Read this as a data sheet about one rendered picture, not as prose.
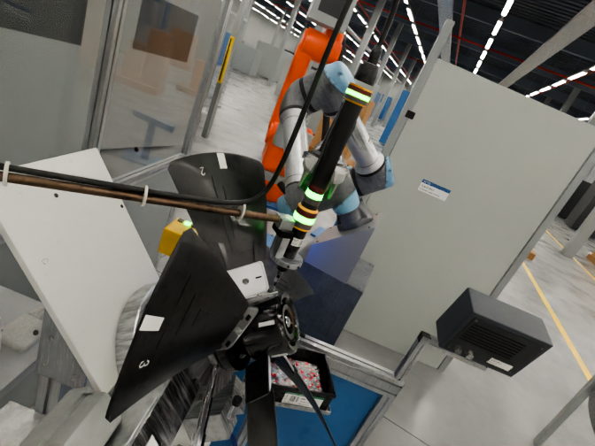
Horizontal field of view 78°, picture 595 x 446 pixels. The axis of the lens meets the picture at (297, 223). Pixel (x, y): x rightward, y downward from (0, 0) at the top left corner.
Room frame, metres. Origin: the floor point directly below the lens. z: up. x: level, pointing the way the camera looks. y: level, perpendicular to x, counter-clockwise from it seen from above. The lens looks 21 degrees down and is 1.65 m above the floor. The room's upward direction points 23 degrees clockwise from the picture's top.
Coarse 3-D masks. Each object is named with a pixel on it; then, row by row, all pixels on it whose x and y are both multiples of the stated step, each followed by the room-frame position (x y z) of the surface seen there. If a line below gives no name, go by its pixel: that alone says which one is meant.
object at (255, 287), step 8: (256, 264) 0.65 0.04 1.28; (232, 272) 0.62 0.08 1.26; (240, 272) 0.62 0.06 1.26; (248, 272) 0.63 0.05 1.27; (256, 272) 0.64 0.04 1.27; (264, 272) 0.65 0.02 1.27; (240, 280) 0.62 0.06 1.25; (256, 280) 0.63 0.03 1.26; (264, 280) 0.64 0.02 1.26; (240, 288) 0.61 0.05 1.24; (248, 288) 0.62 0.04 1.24; (256, 288) 0.63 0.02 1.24; (264, 288) 0.63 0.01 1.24; (248, 296) 0.61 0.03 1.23
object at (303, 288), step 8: (264, 264) 0.83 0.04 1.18; (272, 264) 0.86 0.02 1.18; (272, 272) 0.81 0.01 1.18; (288, 272) 0.87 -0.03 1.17; (296, 272) 0.92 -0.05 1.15; (272, 280) 0.77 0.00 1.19; (280, 280) 0.79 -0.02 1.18; (288, 280) 0.82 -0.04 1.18; (296, 280) 0.86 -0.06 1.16; (304, 280) 0.92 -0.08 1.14; (280, 288) 0.75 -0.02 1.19; (288, 288) 0.77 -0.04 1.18; (296, 288) 0.81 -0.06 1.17; (304, 288) 0.85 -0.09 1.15; (312, 288) 0.92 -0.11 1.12; (296, 296) 0.76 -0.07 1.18; (304, 296) 0.80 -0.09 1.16
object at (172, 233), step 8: (176, 224) 1.04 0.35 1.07; (184, 224) 1.07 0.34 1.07; (192, 224) 1.09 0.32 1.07; (168, 232) 0.99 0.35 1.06; (176, 232) 1.00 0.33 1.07; (160, 240) 1.00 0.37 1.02; (168, 240) 0.99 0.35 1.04; (176, 240) 0.99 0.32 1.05; (160, 248) 0.99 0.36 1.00; (168, 248) 0.99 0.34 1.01
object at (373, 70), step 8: (376, 48) 0.68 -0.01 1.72; (376, 56) 0.68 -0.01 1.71; (368, 64) 0.68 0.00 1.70; (376, 64) 0.69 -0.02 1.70; (360, 72) 0.68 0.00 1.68; (368, 72) 0.67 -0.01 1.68; (376, 72) 0.68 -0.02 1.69; (360, 80) 0.67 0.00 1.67; (368, 80) 0.67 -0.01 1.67; (296, 232) 0.67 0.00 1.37; (304, 232) 0.68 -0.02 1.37; (296, 240) 0.67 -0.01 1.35; (288, 248) 0.67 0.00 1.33; (296, 248) 0.67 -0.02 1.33; (288, 256) 0.67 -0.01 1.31
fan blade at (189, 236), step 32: (192, 256) 0.39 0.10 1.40; (160, 288) 0.34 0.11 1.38; (192, 288) 0.38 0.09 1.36; (224, 288) 0.44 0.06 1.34; (192, 320) 0.38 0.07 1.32; (224, 320) 0.45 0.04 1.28; (128, 352) 0.29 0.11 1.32; (160, 352) 0.34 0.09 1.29; (192, 352) 0.41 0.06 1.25; (128, 384) 0.29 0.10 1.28; (160, 384) 0.36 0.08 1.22
